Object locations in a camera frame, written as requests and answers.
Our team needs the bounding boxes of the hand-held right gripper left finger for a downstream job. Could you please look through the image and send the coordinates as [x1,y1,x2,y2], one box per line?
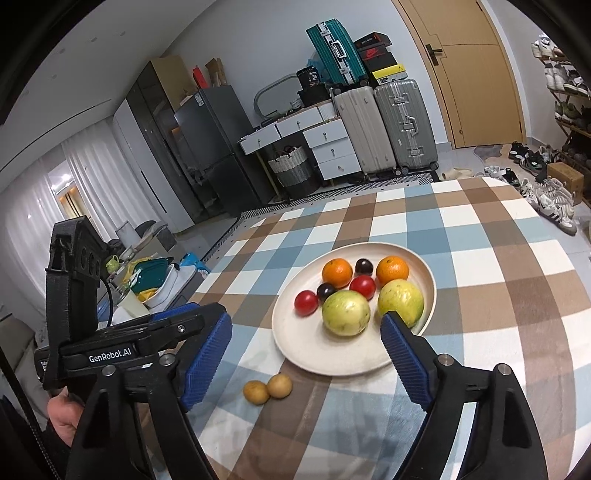
[65,313,233,480]

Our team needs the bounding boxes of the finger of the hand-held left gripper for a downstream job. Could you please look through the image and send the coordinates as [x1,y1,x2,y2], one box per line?
[139,315,206,354]
[148,302,223,324]

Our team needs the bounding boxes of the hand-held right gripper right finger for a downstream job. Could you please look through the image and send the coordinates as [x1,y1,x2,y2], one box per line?
[379,311,549,480]

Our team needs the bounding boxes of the green yellow round fruit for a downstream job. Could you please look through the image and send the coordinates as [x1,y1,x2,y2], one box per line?
[378,279,424,328]

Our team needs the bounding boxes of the pale yellow round fruit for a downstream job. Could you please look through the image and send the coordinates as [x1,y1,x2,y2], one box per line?
[322,291,371,337]

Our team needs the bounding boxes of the cream round plate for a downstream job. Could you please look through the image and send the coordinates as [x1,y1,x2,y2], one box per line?
[271,242,437,377]

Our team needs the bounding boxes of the small red tomato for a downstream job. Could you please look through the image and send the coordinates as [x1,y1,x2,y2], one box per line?
[349,275,376,298]
[294,290,320,317]

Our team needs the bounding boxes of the person's left forearm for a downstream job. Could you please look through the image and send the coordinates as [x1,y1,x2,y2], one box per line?
[0,397,70,480]

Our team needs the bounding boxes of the person's left hand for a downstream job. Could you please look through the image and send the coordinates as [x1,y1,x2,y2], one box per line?
[46,389,87,446]

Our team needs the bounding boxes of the white bag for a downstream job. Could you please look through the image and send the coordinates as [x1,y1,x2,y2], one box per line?
[141,265,206,308]

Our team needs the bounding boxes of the green bag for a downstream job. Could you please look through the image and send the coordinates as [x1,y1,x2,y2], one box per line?
[127,257,169,296]

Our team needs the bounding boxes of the blue packet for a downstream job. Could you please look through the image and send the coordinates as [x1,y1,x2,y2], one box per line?
[180,253,208,278]

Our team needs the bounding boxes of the small brown round fruit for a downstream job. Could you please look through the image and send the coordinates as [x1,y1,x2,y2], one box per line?
[267,373,294,399]
[243,380,271,406]

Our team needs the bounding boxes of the orange mandarin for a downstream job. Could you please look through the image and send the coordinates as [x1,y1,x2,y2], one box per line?
[322,258,354,289]
[376,255,410,284]

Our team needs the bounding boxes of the checked tablecloth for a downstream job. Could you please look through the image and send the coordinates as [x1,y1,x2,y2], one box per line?
[185,178,578,480]

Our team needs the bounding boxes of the white sheer curtain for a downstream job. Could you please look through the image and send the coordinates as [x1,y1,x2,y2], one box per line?
[0,134,139,296]

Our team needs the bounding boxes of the grey refrigerator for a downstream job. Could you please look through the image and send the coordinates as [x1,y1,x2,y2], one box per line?
[173,85,278,217]

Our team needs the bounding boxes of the dark glass cabinet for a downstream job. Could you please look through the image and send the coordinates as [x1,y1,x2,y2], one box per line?
[126,56,204,222]

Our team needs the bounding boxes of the woven laundry basket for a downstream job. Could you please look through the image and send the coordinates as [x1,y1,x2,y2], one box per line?
[268,147,315,197]

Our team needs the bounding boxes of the scattered sneakers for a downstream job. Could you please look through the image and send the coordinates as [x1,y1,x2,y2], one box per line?
[480,141,580,236]

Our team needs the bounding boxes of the white drawer desk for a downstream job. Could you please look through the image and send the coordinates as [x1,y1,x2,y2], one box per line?
[239,105,363,185]

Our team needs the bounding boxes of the beige suitcase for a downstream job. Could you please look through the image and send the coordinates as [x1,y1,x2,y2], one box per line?
[332,87,399,175]

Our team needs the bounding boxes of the silver suitcase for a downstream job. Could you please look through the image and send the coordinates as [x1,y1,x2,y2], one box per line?
[374,78,439,172]

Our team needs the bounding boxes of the grey framed mirror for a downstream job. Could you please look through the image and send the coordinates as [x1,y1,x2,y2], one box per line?
[253,73,303,121]

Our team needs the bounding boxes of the cardboard shoe carton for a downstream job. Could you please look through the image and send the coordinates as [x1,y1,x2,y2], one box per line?
[547,161,585,206]

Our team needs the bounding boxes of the brown cardboard box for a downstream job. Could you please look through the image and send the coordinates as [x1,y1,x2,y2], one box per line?
[204,58,229,88]

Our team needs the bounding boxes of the black storage box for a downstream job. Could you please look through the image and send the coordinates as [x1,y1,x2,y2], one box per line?
[298,85,333,108]

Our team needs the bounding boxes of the wooden shoe rack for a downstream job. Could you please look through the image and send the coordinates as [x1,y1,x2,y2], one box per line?
[531,32,591,208]

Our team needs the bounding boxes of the black yellow shoe box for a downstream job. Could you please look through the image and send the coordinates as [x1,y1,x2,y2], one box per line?
[367,60,407,86]

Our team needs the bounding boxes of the wooden door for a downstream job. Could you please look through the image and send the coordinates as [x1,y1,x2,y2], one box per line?
[392,0,527,149]

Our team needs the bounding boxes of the teal suitcase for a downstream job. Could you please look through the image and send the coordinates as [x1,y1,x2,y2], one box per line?
[306,23,370,88]

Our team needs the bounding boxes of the red logo shoe box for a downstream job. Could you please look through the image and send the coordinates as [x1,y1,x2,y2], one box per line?
[360,46,395,63]

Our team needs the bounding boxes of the black cable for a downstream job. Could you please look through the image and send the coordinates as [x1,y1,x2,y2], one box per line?
[99,277,116,324]

